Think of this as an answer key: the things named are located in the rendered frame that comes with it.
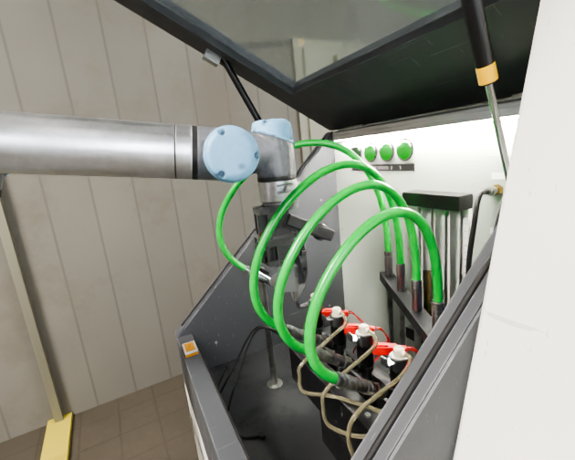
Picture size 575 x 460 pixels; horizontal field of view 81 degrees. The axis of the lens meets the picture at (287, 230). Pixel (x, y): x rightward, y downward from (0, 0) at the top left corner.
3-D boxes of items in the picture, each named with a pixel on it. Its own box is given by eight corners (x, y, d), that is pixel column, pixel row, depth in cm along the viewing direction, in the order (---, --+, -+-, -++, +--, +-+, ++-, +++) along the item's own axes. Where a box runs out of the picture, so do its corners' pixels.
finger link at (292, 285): (275, 307, 70) (270, 264, 68) (300, 299, 72) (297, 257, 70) (281, 312, 67) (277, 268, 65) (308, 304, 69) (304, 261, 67)
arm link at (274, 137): (243, 124, 65) (286, 120, 68) (250, 181, 68) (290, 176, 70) (250, 119, 58) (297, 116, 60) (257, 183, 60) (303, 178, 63)
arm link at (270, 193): (286, 177, 70) (305, 178, 63) (287, 199, 71) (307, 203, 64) (252, 182, 67) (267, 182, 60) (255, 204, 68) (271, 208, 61)
